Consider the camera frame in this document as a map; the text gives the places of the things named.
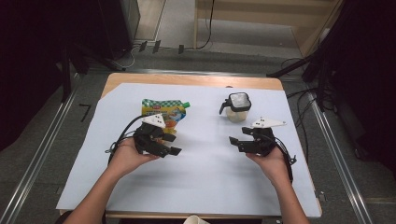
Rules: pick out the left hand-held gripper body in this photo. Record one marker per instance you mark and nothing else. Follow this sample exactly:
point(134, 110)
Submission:
point(149, 137)

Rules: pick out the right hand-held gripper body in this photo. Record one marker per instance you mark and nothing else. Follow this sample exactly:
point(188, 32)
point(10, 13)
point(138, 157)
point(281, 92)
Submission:
point(263, 143)

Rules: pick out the yellow spouted sauce pouch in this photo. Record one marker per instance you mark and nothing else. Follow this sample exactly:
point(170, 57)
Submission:
point(165, 109)

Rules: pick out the person's right hand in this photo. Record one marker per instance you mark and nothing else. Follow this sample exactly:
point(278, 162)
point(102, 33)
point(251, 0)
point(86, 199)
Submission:
point(275, 166)

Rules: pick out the person's left hand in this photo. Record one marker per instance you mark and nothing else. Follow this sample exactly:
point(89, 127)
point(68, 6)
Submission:
point(126, 158)

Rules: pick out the white paper cup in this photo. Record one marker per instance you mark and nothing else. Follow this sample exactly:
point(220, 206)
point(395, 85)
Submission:
point(194, 220)

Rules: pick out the black metal stand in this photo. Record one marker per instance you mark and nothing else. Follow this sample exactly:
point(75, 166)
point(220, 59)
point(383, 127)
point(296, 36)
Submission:
point(66, 77)
point(289, 67)

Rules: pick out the black cabinet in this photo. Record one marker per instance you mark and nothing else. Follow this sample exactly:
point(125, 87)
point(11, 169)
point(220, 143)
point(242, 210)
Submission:
point(118, 25)

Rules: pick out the dark curtain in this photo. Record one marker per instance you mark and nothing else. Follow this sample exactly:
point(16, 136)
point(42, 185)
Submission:
point(28, 62)
point(367, 77)

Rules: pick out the metal floor rail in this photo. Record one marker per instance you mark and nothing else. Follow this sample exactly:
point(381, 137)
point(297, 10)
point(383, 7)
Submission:
point(193, 72)
point(39, 155)
point(338, 155)

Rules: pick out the black floor bracket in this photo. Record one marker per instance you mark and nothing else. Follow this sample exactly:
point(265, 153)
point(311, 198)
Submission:
point(156, 46)
point(181, 48)
point(142, 46)

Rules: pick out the light wooden shelf frame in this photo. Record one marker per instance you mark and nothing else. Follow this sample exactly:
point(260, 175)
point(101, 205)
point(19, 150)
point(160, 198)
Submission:
point(249, 12)

